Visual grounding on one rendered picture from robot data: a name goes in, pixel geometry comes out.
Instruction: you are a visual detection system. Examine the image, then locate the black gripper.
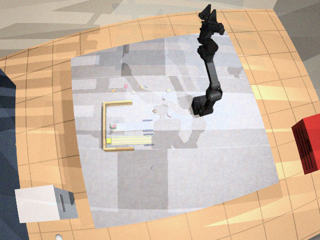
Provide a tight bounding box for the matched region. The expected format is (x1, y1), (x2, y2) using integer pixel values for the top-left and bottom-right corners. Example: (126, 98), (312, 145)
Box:
(198, 4), (221, 37)

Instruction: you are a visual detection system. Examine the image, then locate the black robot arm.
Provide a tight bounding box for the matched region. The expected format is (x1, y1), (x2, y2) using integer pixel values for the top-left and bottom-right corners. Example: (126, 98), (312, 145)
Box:
(196, 22), (225, 117)

